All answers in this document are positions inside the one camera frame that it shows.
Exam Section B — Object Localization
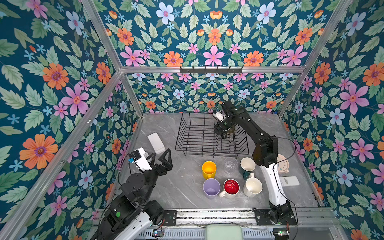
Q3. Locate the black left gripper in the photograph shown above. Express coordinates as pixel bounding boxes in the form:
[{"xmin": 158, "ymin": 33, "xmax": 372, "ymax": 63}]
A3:
[{"xmin": 140, "ymin": 148, "xmax": 175, "ymax": 206}]

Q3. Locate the yellow plastic mug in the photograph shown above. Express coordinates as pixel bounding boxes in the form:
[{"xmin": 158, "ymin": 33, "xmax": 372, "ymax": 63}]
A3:
[{"xmin": 202, "ymin": 161, "xmax": 217, "ymax": 180}]

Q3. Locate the black mug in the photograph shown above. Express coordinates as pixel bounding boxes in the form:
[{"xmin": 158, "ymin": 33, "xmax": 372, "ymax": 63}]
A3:
[{"xmin": 221, "ymin": 128, "xmax": 235, "ymax": 140}]

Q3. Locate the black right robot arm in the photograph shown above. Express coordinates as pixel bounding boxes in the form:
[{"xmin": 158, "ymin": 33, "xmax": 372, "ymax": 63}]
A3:
[{"xmin": 214, "ymin": 101, "xmax": 297, "ymax": 225}]

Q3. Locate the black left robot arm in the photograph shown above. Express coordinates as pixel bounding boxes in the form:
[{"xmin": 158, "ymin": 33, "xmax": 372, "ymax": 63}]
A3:
[{"xmin": 91, "ymin": 148, "xmax": 173, "ymax": 240}]

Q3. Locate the white rectangular box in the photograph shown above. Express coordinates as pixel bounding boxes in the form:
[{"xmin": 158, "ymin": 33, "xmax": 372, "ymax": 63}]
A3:
[{"xmin": 148, "ymin": 133, "xmax": 166, "ymax": 155}]

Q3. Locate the clear glass cup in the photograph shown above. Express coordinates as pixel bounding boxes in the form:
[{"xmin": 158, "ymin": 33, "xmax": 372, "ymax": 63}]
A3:
[{"xmin": 224, "ymin": 158, "xmax": 238, "ymax": 175}]

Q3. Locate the green and cream mug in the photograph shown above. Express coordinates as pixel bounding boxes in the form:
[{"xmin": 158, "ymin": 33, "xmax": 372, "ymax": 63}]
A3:
[{"xmin": 239, "ymin": 157, "xmax": 256, "ymax": 180}]

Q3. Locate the lavender plastic cup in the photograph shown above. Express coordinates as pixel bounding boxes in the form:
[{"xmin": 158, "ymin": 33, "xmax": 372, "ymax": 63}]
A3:
[{"xmin": 203, "ymin": 178, "xmax": 221, "ymax": 199}]

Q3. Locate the red interior white mug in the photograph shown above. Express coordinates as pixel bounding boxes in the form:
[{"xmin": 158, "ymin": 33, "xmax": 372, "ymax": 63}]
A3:
[{"xmin": 219, "ymin": 179, "xmax": 240, "ymax": 199}]

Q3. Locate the cream ceramic mug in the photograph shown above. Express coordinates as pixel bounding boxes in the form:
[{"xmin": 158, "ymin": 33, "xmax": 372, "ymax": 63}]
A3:
[{"xmin": 243, "ymin": 173, "xmax": 263, "ymax": 198}]

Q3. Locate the pink round alarm clock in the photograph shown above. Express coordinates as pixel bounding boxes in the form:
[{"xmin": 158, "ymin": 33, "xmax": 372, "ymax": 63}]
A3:
[{"xmin": 277, "ymin": 154, "xmax": 290, "ymax": 174}]

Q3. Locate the pale green box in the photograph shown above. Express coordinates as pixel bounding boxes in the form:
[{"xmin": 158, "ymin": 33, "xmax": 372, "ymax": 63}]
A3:
[{"xmin": 205, "ymin": 224, "xmax": 243, "ymax": 240}]

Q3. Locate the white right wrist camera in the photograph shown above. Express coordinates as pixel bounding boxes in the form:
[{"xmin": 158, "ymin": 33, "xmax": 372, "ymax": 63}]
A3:
[{"xmin": 215, "ymin": 111, "xmax": 226, "ymax": 122}]

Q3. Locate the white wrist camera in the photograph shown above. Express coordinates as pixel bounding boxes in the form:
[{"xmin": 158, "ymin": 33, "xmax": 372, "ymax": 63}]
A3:
[
  {"xmin": 128, "ymin": 148, "xmax": 152, "ymax": 172},
  {"xmin": 215, "ymin": 111, "xmax": 226, "ymax": 122}
]

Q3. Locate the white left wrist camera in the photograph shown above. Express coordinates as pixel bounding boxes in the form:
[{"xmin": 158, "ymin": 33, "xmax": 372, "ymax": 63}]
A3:
[{"xmin": 128, "ymin": 148, "xmax": 152, "ymax": 172}]

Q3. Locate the black wire dish rack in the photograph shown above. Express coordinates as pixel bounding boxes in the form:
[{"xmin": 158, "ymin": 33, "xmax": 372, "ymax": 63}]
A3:
[{"xmin": 175, "ymin": 113, "xmax": 250, "ymax": 159}]

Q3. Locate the metal hook rail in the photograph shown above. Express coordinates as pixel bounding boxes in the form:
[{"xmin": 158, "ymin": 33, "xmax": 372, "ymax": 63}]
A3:
[{"xmin": 179, "ymin": 66, "xmax": 243, "ymax": 75}]

